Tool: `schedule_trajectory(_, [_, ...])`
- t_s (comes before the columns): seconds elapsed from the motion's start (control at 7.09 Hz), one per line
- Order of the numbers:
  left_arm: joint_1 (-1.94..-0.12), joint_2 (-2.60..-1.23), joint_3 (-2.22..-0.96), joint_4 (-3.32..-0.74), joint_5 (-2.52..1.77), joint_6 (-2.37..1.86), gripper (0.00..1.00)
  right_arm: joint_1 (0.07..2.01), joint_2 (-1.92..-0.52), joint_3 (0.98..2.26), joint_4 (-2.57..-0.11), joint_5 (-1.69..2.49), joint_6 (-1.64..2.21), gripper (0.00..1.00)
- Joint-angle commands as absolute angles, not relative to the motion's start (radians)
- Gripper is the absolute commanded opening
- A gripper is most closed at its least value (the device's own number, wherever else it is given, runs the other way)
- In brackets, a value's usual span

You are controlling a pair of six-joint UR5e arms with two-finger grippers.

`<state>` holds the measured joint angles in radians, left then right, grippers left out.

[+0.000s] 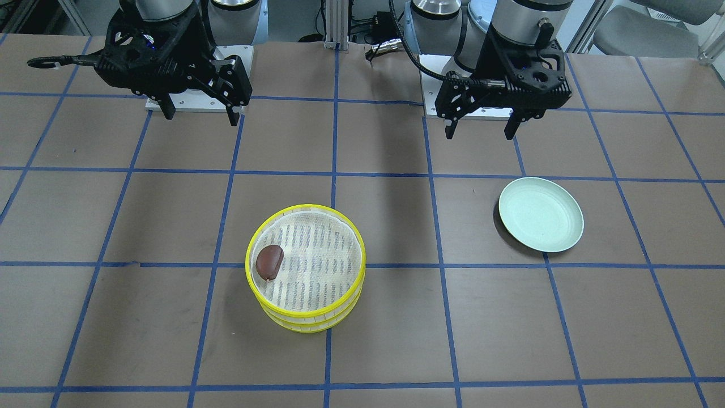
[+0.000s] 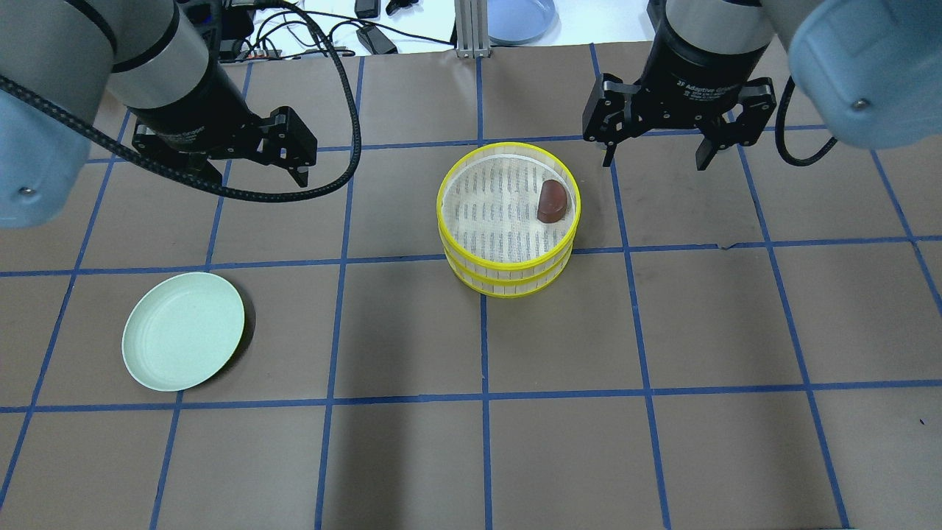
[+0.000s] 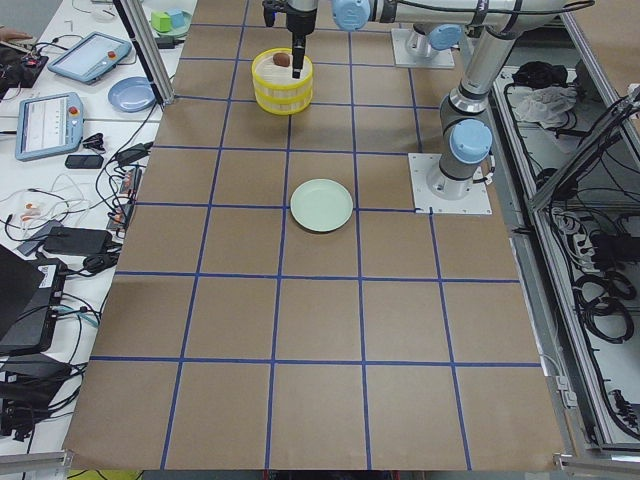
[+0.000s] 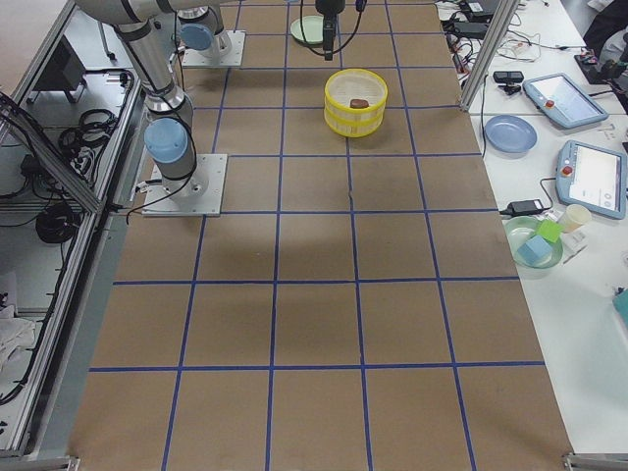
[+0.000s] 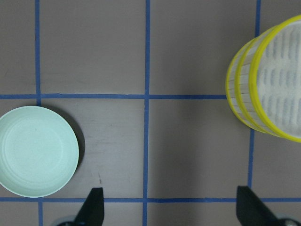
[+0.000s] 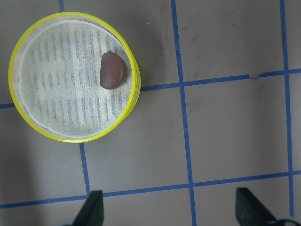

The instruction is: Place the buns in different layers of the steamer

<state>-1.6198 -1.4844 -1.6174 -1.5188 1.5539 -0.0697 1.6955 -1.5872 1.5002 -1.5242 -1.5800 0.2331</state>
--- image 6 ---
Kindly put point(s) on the yellow steamer layer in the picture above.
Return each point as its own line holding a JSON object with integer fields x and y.
{"x": 54, "y": 77}

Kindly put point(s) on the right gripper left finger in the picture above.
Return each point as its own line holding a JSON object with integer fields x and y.
{"x": 92, "y": 211}

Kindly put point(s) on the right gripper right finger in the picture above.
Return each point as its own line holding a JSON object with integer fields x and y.
{"x": 249, "y": 211}

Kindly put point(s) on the brown bun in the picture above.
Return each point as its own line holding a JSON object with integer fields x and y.
{"x": 113, "y": 71}

